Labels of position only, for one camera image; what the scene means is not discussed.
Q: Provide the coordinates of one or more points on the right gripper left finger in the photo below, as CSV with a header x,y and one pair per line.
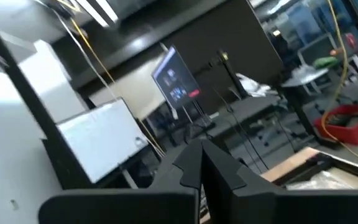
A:
x,y
120,205

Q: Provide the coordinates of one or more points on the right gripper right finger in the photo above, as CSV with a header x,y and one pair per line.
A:
x,y
291,207

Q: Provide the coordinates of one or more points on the clear plastic bag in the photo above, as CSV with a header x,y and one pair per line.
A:
x,y
319,182

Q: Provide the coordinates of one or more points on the white board panel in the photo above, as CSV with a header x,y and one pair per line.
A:
x,y
101,140

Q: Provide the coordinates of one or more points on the large red plastic bin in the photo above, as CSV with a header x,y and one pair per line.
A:
x,y
353,133

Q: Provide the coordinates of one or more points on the black room table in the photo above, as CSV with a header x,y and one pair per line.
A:
x,y
247,109

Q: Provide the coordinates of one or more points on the white crumpled sheet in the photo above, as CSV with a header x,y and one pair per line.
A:
x,y
253,87

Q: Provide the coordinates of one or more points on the grey round table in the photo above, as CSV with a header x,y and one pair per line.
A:
x,y
303,77

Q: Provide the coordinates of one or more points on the lit computer monitor screen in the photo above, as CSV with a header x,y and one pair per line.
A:
x,y
176,77

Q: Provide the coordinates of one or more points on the black stand pole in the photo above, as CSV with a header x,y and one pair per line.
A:
x,y
233,77

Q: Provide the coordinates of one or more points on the green cloth bundle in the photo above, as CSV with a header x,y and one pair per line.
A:
x,y
325,63

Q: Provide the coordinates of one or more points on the dark partition panel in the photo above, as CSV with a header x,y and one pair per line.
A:
x,y
244,40

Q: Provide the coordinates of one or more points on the ceiling light panel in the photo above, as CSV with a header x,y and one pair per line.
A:
x,y
101,11

